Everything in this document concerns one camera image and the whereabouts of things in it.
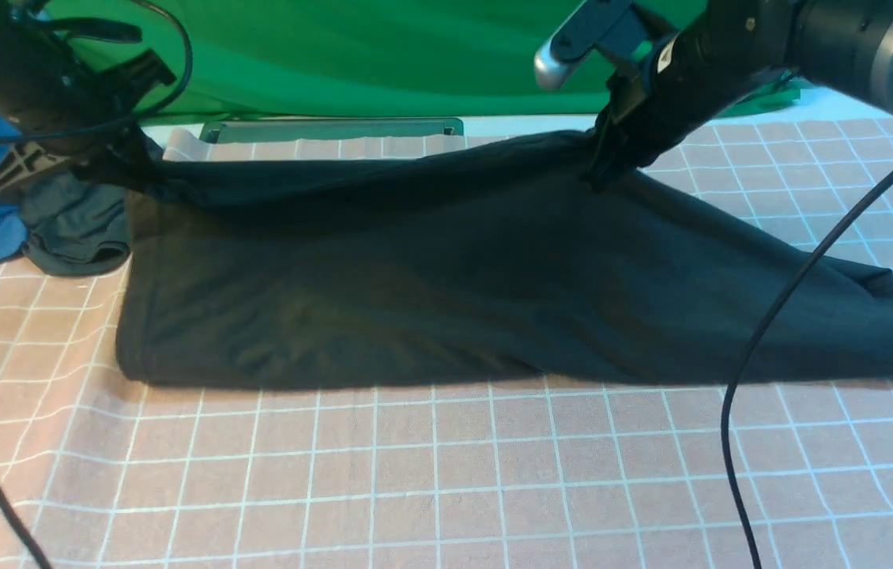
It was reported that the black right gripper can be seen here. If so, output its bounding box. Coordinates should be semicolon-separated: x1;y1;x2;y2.
583;40;732;192

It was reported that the dark crumpled garment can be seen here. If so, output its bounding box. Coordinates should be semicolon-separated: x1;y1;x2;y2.
19;173;131;277

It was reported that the green metal bar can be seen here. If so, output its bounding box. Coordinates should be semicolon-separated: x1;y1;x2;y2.
198;118;465;144

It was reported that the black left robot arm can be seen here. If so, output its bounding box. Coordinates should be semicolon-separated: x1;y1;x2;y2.
0;1;193;202

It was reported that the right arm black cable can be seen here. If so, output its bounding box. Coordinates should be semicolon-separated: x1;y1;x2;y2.
721;115;893;569

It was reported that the dark gray long-sleeve top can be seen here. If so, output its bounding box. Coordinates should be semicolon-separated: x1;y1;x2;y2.
115;130;893;392

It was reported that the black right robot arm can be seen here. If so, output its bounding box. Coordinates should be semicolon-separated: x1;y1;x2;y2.
585;1;893;190

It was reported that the green backdrop cloth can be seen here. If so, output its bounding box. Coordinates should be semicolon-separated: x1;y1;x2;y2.
43;0;803;119

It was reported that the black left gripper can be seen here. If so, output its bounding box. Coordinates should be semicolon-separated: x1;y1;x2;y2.
0;48;176;197

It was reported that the pink checkered tablecloth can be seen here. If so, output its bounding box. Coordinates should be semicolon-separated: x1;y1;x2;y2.
0;112;893;568

